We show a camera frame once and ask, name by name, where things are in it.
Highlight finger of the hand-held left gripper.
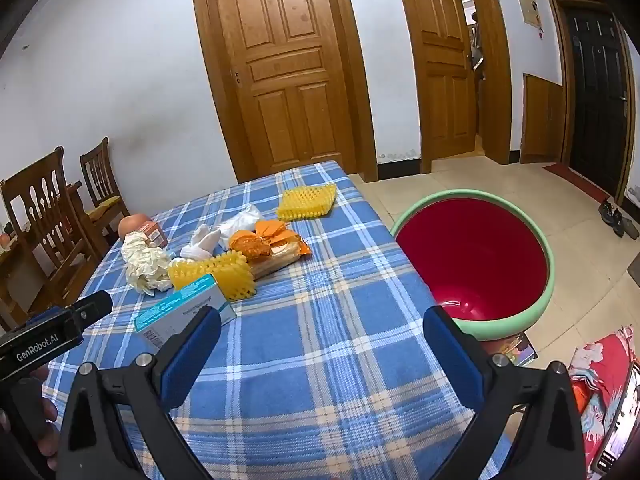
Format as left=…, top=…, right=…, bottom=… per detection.
left=27, top=304, right=77, bottom=322
left=74, top=290, right=114, bottom=328

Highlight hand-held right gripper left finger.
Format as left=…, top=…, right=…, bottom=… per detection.
left=54, top=305, right=223, bottom=480

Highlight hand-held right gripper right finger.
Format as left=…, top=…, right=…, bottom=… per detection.
left=422, top=305, right=586, bottom=480

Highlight teal and white carton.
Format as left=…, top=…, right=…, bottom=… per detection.
left=134, top=274, right=237, bottom=356

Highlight cream rubber gloves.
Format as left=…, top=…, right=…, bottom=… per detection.
left=121, top=234, right=173, bottom=297

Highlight yellow foam fruit net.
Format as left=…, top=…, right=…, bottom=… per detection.
left=277, top=183, right=337, bottom=222
left=169, top=251, right=257, bottom=302

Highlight small orange box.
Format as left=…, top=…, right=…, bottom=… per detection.
left=137, top=220, right=169, bottom=250

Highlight red basin with green rim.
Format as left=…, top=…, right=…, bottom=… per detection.
left=390, top=189, right=557, bottom=343

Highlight orange wrapper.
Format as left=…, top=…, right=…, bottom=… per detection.
left=229, top=220, right=288, bottom=261

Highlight orange snack packet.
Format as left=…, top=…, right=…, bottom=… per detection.
left=247, top=240, right=311, bottom=281

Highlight clear white plastic bag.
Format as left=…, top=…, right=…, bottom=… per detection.
left=220, top=204, right=263, bottom=241

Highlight person's left hand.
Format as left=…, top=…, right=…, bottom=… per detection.
left=30, top=364, right=60, bottom=458

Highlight wooden side table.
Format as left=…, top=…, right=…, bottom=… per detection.
left=0, top=240, right=31, bottom=331

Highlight colourful book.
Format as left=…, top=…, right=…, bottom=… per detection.
left=487, top=332, right=540, bottom=368

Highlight orange-red apple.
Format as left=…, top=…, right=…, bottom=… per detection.
left=118, top=214, right=153, bottom=241

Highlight large wooden chair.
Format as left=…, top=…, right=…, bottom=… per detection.
left=0, top=146, right=108, bottom=311

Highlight small wooden chair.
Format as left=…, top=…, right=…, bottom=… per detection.
left=80, top=137, right=131, bottom=233

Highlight blue plaid tablecloth table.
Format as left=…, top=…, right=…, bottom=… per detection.
left=42, top=160, right=506, bottom=480

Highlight smartphone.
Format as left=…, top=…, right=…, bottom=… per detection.
left=590, top=360, right=640, bottom=476

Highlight red doormat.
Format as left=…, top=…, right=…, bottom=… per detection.
left=542, top=161, right=611, bottom=203

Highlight open wooden door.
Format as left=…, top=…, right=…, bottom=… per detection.
left=392, top=0, right=513, bottom=166

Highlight black entrance door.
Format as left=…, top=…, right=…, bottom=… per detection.
left=547, top=0, right=636, bottom=206

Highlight closed wooden door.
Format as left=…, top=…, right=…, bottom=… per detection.
left=189, top=0, right=378, bottom=183

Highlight grey hanging clothes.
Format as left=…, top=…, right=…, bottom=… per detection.
left=469, top=10, right=485, bottom=81

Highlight wooden wall panel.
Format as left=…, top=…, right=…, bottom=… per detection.
left=520, top=74, right=566, bottom=163

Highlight beige wall fuse box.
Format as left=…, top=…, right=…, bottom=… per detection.
left=515, top=0, right=543, bottom=28

